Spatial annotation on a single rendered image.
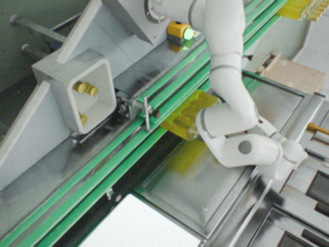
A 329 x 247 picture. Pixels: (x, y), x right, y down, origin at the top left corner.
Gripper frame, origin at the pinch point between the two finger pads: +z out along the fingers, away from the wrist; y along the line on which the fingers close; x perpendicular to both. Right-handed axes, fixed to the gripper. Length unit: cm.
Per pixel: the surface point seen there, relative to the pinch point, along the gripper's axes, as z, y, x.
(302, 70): 155, -240, -350
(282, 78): 163, -241, -312
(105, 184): 10, -3, 57
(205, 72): 25.1, 5.9, -4.1
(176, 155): 10.1, -12.6, 25.0
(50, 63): 34, 34, 55
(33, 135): 27, 17, 69
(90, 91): 26, 24, 48
